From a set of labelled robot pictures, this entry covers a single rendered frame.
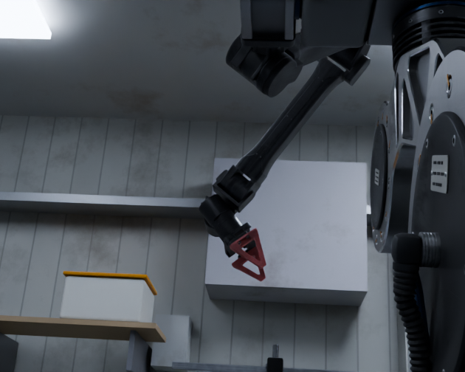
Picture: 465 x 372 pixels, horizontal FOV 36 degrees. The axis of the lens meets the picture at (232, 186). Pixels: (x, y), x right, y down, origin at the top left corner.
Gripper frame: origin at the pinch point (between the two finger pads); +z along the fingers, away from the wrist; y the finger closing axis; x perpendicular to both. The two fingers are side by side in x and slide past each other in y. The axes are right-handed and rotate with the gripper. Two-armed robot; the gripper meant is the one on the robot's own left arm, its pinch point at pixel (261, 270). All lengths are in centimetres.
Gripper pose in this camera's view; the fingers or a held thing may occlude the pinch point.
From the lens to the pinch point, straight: 154.0
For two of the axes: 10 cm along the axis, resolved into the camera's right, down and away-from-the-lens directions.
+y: 0.3, 4.1, 9.1
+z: 5.8, 7.3, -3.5
